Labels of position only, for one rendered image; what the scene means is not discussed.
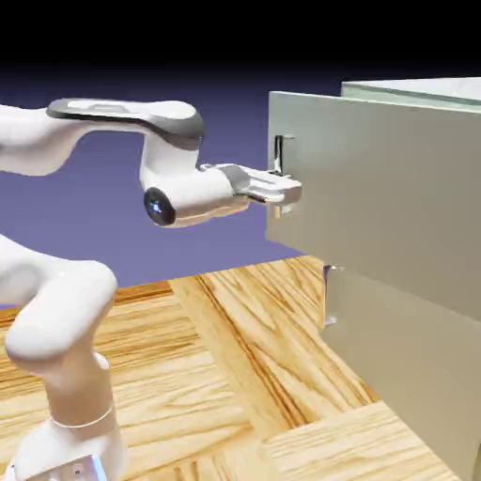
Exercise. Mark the small grey cabinet door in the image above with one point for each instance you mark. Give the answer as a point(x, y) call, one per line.
point(413, 375)

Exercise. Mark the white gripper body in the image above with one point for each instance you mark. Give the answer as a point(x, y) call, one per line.
point(278, 188)

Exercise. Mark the grey painted cabinet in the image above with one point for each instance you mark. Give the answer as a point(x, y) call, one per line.
point(432, 90)

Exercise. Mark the large grey cabinet door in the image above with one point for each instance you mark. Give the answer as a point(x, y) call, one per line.
point(375, 188)

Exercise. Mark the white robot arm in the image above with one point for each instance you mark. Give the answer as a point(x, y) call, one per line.
point(169, 150)

